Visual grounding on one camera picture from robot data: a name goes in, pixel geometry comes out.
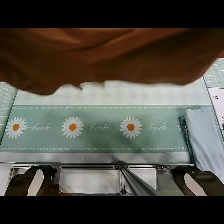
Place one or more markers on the light grey garment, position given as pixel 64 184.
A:
pixel 205 136

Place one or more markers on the brown garment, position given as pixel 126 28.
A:
pixel 110 56

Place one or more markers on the silver frame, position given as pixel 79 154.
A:
pixel 133 181

